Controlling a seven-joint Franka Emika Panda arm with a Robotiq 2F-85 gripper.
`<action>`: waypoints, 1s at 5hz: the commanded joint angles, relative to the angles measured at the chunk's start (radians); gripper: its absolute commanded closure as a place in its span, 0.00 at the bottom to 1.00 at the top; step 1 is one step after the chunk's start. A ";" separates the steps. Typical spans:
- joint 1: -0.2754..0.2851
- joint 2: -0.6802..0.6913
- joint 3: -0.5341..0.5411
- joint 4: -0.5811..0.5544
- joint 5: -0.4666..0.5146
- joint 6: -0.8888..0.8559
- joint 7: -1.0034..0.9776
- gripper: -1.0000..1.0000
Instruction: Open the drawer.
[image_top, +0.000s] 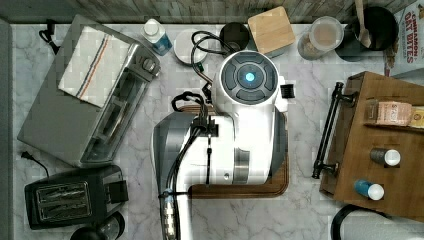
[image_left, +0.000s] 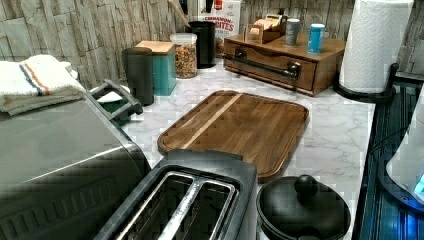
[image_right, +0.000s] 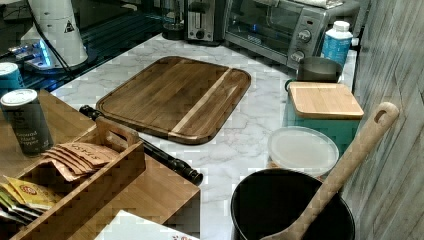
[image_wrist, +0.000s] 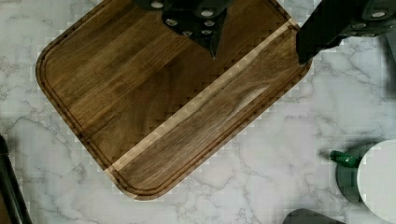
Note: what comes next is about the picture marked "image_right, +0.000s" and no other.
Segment clear container with white lid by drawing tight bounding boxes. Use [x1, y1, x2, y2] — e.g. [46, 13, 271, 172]
[268, 126, 339, 177]

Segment black utensil crock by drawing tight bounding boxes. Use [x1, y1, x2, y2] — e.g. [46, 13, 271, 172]
[231, 168, 355, 240]

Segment silver toaster oven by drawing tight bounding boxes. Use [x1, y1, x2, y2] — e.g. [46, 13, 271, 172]
[225, 0, 360, 69]

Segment teal spice shaker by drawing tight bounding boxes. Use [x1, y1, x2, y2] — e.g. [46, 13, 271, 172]
[0, 62, 25, 96]

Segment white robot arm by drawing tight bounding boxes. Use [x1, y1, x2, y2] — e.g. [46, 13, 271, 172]
[21, 0, 90, 74]

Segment black pepper shaker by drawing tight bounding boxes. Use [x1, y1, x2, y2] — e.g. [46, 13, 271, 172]
[1, 89, 53, 156]

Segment wooden spoon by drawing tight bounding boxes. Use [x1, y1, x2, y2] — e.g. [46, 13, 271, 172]
[260, 102, 399, 240]

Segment wooden cutting board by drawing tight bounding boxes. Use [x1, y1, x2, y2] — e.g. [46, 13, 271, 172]
[96, 56, 251, 145]

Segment wooden drawer cabinet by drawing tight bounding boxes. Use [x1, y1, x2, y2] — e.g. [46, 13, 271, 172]
[1, 91, 200, 240]

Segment yellow tea packets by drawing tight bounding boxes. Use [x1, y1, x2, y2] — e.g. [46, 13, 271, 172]
[1, 177, 62, 210]

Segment black slot toaster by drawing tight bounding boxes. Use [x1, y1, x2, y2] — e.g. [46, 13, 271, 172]
[184, 0, 226, 46]

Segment white blue plastic bottle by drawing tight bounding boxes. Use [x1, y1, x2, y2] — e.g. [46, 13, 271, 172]
[321, 21, 353, 66]

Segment teal box with bamboo lid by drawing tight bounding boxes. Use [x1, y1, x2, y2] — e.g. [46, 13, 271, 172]
[284, 81, 364, 154]

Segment brown tea packets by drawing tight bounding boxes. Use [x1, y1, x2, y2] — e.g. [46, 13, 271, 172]
[42, 142, 119, 182]

